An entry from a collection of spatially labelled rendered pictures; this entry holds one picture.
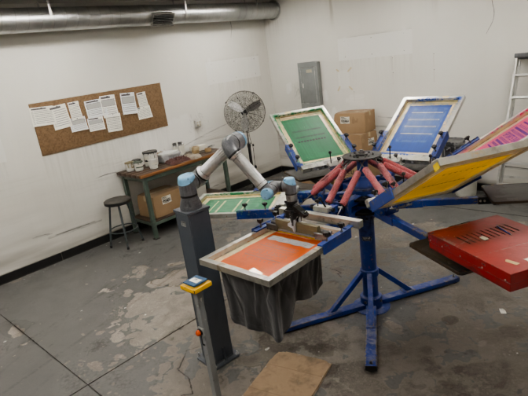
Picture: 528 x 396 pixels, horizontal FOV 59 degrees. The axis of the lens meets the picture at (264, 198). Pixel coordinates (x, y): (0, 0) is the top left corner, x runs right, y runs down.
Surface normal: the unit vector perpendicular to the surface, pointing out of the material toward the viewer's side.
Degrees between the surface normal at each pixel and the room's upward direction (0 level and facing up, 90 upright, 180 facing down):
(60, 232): 90
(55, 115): 89
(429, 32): 90
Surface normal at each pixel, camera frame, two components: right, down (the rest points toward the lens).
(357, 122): -0.56, 0.30
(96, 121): 0.73, 0.09
